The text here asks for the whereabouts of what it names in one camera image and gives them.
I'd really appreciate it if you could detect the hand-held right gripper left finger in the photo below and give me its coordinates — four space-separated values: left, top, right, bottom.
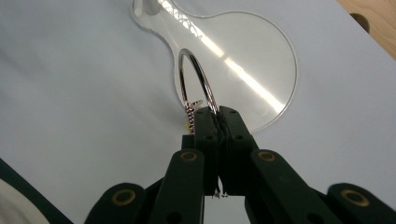
181 105 224 197

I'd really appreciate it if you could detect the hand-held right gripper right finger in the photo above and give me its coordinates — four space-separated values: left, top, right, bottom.
218 105 260 197

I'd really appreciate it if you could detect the silver metal key ring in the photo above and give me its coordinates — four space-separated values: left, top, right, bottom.
177 48 219 115

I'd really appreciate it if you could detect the clear acrylic round stand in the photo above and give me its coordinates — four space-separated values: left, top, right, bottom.
131 0 298 134

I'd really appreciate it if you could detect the wooden bench with hole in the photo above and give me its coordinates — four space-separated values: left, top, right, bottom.
335 0 396 61

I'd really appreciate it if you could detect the white round object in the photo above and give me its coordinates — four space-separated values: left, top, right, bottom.
0 178 51 224

